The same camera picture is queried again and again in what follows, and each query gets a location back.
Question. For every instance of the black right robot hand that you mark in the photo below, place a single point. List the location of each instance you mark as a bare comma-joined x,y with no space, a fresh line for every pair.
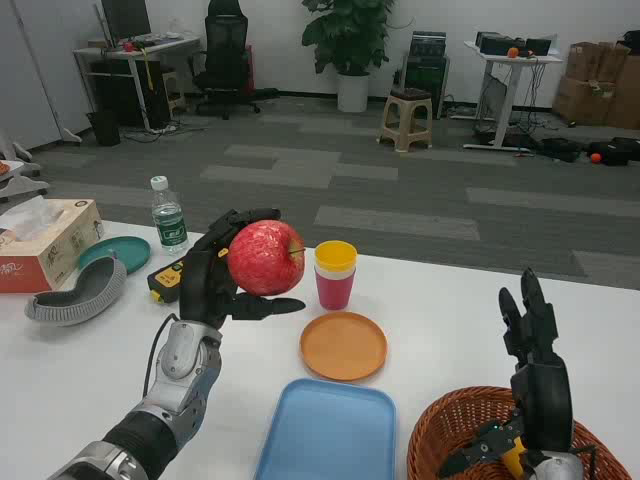
545,400

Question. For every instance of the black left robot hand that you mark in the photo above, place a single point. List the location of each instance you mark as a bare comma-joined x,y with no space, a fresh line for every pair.
200,285

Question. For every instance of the red apple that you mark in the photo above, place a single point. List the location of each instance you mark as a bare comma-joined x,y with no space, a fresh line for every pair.
265,260

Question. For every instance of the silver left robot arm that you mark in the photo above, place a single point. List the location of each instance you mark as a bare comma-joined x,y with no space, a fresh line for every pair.
175,380

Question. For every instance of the teal round plate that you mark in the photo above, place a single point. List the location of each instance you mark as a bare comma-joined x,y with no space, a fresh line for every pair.
125,250

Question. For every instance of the orange round plate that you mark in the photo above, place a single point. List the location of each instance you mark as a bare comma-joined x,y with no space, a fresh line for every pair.
344,347

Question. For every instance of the yellow black remote control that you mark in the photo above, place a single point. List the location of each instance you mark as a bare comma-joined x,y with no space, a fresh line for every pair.
167,280

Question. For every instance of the clear water bottle green label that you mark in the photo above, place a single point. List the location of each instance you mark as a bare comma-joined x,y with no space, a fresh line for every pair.
169,225

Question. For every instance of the brown wicker basket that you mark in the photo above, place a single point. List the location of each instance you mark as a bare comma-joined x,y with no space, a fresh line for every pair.
450,425

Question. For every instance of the white plastic cup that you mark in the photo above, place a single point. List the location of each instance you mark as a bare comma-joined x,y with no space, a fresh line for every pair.
335,275

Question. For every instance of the beige red tissue box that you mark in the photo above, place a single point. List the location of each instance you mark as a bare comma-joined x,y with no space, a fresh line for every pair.
50,240

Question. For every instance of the black trash bin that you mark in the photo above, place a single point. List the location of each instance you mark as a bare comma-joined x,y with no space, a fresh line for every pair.
105,127

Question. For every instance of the blue rectangular tray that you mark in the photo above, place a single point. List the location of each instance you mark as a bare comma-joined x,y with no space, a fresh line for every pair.
325,435

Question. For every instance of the yellow wooden stool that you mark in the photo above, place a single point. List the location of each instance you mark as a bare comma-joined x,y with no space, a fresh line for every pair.
172,90

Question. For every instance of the black computer tower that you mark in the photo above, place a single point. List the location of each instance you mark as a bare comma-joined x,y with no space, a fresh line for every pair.
115,95

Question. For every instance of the black office chair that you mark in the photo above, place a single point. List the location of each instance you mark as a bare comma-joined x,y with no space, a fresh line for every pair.
227,55

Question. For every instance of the white desk with monitor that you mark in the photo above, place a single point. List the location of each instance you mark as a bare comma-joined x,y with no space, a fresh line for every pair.
135,52

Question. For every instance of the small black case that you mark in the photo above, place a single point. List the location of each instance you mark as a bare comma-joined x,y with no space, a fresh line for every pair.
560,149

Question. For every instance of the large black case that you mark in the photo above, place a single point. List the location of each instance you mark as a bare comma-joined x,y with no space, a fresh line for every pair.
617,152

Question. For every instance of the beige plastic stool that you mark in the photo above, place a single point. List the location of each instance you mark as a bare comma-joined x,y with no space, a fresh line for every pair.
406,117

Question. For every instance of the black computer monitor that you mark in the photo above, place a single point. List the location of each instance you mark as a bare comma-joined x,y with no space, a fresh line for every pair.
125,17

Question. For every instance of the potted plant white pot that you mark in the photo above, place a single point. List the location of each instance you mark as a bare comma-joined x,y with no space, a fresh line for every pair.
350,40

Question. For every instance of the large cardboard box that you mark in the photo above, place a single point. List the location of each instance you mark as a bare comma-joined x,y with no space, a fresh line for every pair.
582,100

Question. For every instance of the black equipment rack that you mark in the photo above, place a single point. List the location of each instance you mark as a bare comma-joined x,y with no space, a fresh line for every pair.
425,75

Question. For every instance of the white standing desk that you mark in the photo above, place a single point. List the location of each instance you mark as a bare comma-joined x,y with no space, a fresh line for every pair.
510,75

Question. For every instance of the small cardboard box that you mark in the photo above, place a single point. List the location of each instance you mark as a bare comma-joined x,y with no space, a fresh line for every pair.
582,60

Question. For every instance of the orange fruit on desk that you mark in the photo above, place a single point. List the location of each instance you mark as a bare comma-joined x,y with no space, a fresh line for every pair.
512,52

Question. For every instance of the short black device box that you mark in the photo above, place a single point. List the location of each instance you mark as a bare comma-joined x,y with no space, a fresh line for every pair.
537,46

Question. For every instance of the wide black device box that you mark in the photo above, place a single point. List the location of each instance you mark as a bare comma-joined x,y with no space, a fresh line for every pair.
497,42

